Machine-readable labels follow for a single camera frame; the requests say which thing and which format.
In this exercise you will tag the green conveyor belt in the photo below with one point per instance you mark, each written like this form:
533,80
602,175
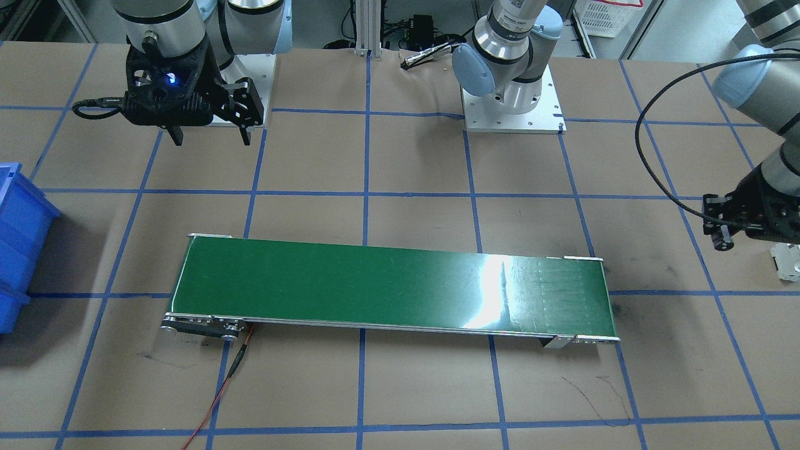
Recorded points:
225,284

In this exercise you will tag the white plastic basket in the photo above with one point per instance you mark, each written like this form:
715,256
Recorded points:
606,19

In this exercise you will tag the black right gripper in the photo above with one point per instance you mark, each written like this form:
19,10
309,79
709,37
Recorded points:
239,103

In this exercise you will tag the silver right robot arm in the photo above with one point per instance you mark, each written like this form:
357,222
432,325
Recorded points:
245,36

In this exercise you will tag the blue plastic bin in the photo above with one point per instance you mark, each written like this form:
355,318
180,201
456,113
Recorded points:
26,216

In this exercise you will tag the white mounted part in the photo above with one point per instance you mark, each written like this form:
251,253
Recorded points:
786,260

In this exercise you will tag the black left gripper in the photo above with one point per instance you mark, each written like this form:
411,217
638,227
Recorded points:
777,212

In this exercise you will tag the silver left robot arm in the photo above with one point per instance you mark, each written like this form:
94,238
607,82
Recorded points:
510,47

